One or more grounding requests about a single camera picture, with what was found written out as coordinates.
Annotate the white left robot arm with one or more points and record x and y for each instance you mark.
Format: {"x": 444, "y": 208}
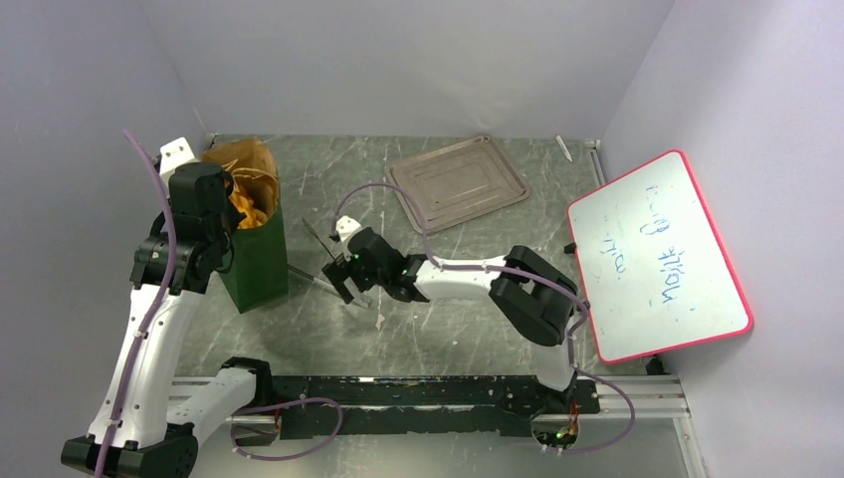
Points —
{"x": 138, "y": 432}

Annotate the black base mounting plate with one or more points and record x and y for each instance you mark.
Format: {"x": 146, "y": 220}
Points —
{"x": 354, "y": 405}

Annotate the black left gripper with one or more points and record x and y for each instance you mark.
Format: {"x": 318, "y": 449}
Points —
{"x": 234, "y": 214}

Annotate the metal baking tray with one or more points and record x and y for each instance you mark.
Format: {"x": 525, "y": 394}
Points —
{"x": 457, "y": 183}

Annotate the white marker pen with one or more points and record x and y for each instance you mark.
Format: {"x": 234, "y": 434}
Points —
{"x": 564, "y": 148}

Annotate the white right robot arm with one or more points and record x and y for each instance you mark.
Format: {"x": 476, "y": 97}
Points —
{"x": 535, "y": 298}

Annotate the metal tongs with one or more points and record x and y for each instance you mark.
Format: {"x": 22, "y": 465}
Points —
{"x": 347, "y": 292}

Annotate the orange fake braided bread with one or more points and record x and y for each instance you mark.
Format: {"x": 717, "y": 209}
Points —
{"x": 252, "y": 217}

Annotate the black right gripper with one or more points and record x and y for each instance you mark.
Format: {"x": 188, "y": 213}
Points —
{"x": 335, "y": 272}

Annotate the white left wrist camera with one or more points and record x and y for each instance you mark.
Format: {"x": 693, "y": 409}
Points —
{"x": 173, "y": 155}

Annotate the pink framed whiteboard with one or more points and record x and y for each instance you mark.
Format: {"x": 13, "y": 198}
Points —
{"x": 654, "y": 269}

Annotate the aluminium rail frame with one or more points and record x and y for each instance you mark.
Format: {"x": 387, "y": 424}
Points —
{"x": 626, "y": 402}

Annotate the green paper bag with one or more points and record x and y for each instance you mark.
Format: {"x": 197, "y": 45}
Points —
{"x": 258, "y": 274}

